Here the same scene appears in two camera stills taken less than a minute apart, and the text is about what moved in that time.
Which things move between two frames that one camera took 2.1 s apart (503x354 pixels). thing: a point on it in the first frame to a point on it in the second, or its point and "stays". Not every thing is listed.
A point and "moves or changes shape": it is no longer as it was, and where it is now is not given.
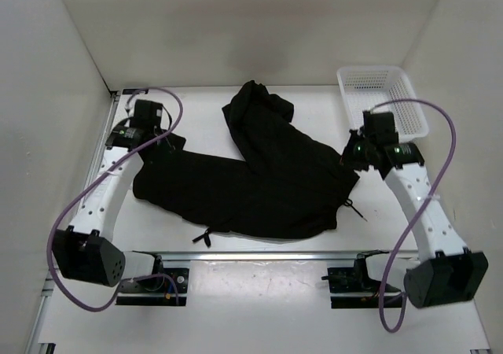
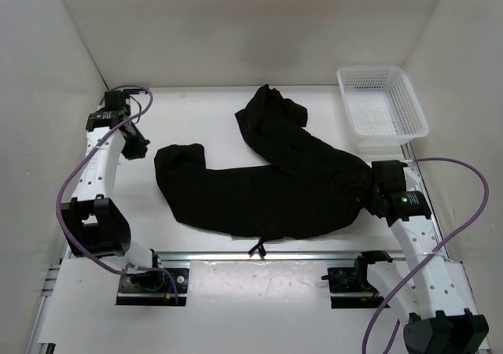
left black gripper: x=158 y=130 to x=140 y=148
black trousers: x=288 y=186 moves or changes shape
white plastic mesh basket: x=364 y=86 stays
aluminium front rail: x=277 y=256 stays
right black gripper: x=346 y=159 to x=373 y=208
